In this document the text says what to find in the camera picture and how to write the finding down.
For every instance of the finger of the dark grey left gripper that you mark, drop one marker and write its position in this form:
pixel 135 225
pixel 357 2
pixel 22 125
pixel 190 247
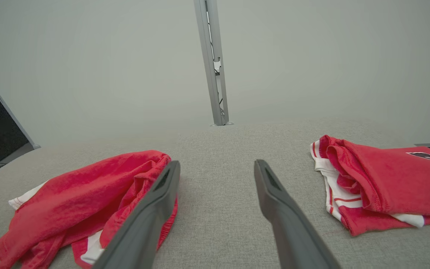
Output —
pixel 144 224
pixel 289 231

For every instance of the red shorts with white waistband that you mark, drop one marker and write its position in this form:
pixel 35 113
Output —
pixel 69 194

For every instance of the red and white basketball jersey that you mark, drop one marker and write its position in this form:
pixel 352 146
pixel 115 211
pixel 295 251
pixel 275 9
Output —
pixel 398 183

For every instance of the grey partition post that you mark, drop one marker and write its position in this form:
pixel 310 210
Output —
pixel 214 104

